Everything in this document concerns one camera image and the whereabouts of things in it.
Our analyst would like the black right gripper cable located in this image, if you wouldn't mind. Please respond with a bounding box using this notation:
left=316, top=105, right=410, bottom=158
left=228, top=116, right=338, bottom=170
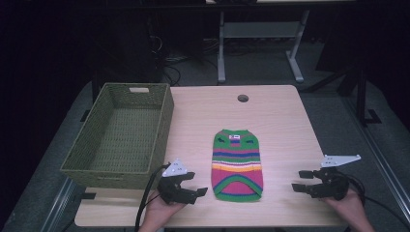
left=339, top=173, right=410, bottom=230

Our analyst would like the person's left hand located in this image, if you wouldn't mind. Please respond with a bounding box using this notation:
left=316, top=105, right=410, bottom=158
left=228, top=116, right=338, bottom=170
left=138, top=189, right=189, bottom=232

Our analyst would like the striped knitted pet sweater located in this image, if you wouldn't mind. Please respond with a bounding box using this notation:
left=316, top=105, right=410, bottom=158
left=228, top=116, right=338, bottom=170
left=211, top=129, right=265, bottom=204

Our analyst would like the black metal stand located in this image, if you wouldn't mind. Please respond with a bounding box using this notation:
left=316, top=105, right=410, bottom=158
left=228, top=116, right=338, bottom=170
left=335, top=64, right=383, bottom=128

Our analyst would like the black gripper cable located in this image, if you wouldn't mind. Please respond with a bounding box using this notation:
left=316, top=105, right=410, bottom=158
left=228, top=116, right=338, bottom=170
left=133, top=163, right=171, bottom=232
left=339, top=173, right=410, bottom=230

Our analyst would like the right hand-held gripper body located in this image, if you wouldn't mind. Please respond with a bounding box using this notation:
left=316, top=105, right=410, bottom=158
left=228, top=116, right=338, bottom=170
left=309, top=154, right=362, bottom=202

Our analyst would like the person's right hand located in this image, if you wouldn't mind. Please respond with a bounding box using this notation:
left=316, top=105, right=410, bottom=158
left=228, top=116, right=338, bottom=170
left=321, top=188, right=377, bottom=232

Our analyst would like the green woven basket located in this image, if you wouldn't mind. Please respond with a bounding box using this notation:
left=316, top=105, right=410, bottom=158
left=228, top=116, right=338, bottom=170
left=60, top=82, right=175, bottom=190

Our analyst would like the grey metal desk frame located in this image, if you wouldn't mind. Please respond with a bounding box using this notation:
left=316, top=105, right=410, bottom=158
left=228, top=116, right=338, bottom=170
left=217, top=9, right=311, bottom=84

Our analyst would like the dark computer tower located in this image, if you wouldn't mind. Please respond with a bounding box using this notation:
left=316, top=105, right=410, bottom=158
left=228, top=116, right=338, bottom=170
left=105, top=13, right=162, bottom=83

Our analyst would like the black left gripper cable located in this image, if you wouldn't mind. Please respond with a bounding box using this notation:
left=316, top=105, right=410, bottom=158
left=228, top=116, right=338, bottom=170
left=133, top=163, right=171, bottom=232

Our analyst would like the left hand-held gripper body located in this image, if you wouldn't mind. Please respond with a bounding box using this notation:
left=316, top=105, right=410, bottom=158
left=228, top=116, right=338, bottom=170
left=157, top=158, right=198, bottom=206

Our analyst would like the tangle of floor cables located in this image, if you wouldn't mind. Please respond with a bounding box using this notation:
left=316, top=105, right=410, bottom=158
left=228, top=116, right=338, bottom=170
left=160, top=52, right=220, bottom=87

